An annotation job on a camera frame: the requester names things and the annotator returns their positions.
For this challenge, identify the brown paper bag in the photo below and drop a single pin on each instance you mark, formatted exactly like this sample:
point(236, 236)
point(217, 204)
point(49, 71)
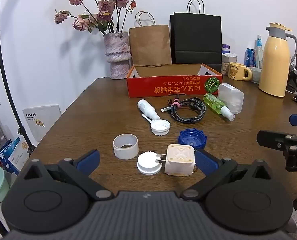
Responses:
point(149, 47)

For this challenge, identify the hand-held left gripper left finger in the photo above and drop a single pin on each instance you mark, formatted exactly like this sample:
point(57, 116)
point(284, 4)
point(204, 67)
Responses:
point(89, 161)

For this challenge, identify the yellow thermos jug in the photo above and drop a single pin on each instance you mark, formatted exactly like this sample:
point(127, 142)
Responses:
point(276, 62)

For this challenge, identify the green spray bottle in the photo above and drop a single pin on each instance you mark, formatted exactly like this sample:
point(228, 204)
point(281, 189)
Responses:
point(214, 103)

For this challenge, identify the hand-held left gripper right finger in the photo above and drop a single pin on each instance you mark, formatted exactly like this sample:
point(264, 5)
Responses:
point(206, 162)

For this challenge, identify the black paper bag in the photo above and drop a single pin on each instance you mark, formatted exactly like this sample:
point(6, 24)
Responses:
point(196, 37)

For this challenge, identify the blue paper packages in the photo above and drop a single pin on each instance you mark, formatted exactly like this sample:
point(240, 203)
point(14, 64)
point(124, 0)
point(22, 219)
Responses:
point(12, 155)

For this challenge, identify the yellow bear mug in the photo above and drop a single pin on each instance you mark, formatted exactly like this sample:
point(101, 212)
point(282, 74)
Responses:
point(236, 71)

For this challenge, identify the blue snack package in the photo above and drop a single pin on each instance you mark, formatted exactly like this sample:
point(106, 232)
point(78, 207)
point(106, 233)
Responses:
point(249, 57)

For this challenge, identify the white board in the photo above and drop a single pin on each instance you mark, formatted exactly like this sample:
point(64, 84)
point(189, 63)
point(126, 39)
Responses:
point(42, 120)

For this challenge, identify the purple marbled vase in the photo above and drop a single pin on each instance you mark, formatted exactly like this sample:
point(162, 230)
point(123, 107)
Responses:
point(117, 52)

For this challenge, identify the clear oats container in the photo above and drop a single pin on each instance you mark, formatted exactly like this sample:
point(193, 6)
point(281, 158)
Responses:
point(227, 63)

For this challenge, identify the black light stand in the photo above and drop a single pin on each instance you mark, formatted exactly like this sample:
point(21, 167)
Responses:
point(1, 55)

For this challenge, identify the white spray bottle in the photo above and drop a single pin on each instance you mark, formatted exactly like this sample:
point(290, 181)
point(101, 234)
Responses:
point(146, 107)

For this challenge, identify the clear bottle with blue label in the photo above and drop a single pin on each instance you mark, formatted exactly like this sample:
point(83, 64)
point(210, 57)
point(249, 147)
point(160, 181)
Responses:
point(259, 52)

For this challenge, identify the translucent plastic box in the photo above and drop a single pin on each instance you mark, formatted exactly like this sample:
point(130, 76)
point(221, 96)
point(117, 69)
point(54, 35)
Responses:
point(231, 97)

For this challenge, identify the dried pink roses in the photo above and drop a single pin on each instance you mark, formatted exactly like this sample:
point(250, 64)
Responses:
point(104, 6)

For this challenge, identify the white tape roll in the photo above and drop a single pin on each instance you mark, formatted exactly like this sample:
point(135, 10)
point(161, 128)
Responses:
point(126, 152)

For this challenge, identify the red cardboard box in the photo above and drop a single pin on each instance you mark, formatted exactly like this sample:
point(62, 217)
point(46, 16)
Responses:
point(163, 87)

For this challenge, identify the cream charger adapter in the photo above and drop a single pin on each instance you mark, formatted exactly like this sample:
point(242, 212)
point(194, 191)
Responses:
point(179, 161)

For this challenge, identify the blue bottle cap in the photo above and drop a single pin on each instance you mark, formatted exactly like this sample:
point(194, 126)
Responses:
point(192, 140)

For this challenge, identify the white ribbed bottle cap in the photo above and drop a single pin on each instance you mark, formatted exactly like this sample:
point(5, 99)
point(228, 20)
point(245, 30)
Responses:
point(148, 165)

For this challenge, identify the jar with purple lid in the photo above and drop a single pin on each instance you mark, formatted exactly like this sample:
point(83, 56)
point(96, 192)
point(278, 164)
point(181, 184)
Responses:
point(225, 48)

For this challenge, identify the white ceramic cup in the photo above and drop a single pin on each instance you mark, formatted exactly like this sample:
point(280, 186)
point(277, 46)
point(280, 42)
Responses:
point(255, 76)

